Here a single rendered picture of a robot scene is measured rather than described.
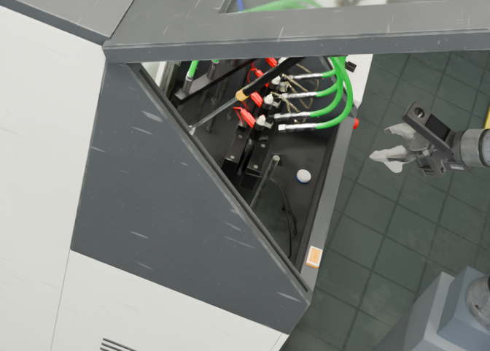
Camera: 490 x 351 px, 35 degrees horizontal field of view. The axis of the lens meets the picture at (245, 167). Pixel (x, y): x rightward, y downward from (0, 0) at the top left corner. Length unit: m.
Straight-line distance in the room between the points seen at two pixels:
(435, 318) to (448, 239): 1.34
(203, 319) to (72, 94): 0.74
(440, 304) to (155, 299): 0.77
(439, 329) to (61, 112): 1.13
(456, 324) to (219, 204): 0.75
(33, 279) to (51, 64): 0.78
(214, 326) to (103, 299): 0.30
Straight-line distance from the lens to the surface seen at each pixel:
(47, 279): 2.14
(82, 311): 2.20
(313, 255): 1.92
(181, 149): 1.57
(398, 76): 4.07
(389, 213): 3.43
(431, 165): 1.66
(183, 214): 1.72
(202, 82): 1.99
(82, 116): 1.61
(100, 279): 2.04
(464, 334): 2.13
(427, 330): 2.16
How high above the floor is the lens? 2.46
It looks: 48 degrees down
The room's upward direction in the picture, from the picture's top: 24 degrees clockwise
